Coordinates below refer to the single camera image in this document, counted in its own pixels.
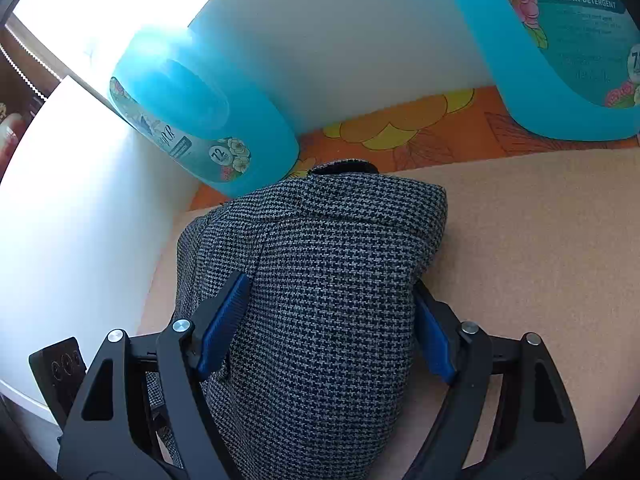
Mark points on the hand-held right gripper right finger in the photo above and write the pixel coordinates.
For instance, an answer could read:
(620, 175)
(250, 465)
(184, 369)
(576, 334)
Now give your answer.
(435, 340)

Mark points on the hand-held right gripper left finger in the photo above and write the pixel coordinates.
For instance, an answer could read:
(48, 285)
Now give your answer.
(225, 320)

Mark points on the grey houndstooth pants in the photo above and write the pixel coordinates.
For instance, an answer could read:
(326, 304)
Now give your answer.
(320, 310)

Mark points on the beige mat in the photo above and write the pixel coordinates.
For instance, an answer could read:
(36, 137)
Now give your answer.
(525, 260)

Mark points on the black panel with round marks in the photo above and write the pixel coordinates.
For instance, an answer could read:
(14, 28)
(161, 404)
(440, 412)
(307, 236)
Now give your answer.
(55, 375)

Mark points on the small blue detergent jug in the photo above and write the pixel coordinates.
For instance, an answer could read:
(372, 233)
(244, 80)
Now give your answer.
(200, 110)

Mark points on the large blue detergent jug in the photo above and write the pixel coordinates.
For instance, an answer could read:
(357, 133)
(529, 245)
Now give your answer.
(500, 60)

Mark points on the wooden wall shelf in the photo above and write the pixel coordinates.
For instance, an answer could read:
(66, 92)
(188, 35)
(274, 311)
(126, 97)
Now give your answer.
(20, 85)

